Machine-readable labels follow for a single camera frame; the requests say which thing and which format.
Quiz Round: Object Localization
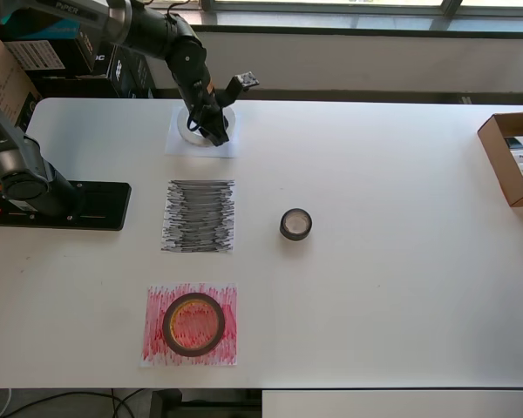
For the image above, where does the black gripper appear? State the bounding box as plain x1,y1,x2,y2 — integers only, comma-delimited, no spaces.
191,89,231,148

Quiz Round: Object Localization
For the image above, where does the white tape roll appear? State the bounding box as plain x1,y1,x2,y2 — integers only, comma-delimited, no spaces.
176,105,238,151

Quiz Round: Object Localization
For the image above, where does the black tape roll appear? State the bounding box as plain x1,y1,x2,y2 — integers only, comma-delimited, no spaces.
280,207,314,241

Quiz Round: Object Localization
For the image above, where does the red tape roll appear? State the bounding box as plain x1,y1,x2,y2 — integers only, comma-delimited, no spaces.
161,292,227,359

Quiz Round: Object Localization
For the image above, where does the blank white paper sheet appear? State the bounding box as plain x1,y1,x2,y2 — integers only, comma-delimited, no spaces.
164,108,241,158

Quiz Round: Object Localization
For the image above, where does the black scribbled paper sheet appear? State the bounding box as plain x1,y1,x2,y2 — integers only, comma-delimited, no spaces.
160,179,236,254

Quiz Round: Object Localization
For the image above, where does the black cardboard box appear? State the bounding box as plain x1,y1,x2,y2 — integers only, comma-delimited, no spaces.
109,43,157,99

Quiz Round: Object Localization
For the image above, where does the grey window shade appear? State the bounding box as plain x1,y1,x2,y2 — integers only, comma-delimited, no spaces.
154,24,523,95

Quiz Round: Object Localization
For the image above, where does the dark teal box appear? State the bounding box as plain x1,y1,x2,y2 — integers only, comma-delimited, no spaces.
0,8,92,43

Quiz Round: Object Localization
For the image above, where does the black box with white label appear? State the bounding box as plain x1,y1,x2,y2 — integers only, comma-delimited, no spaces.
3,37,117,80

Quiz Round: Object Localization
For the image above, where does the tall GX760A cardboard box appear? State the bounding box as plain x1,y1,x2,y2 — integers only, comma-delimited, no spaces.
0,19,43,131

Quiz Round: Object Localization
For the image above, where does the red scribbled paper sheet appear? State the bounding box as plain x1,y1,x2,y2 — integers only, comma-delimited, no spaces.
139,282,239,368

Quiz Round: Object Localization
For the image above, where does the open brown cardboard box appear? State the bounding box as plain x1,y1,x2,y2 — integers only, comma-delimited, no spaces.
477,111,523,208

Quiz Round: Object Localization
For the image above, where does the white cabinet top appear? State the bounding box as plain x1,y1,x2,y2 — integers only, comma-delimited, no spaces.
261,389,523,418

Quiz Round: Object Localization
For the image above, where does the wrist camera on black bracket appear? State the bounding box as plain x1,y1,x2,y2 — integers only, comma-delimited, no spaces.
220,71,260,106

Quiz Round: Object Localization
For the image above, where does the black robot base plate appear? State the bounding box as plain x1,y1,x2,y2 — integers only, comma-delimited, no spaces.
0,181,132,233

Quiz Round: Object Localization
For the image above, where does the dark window frame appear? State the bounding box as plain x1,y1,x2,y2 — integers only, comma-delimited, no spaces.
178,0,523,27

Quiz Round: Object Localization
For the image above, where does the black floor cable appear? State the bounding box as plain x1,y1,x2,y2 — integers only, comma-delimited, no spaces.
8,388,158,418

